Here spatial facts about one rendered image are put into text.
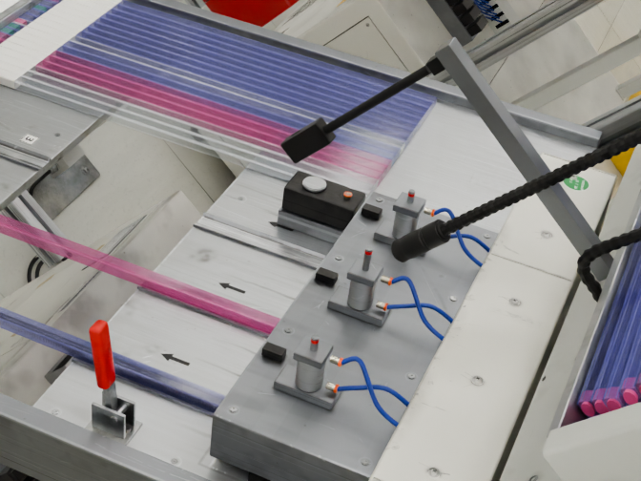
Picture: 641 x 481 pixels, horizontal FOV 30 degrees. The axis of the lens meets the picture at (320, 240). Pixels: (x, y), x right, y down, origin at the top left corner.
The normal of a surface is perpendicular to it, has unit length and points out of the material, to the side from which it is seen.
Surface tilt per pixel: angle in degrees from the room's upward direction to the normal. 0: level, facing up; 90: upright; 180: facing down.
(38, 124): 43
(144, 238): 0
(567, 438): 90
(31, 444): 90
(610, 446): 90
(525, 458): 90
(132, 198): 0
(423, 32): 0
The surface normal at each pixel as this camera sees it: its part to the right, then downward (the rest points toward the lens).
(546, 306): 0.11, -0.78
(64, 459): -0.39, 0.54
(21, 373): 0.69, -0.36
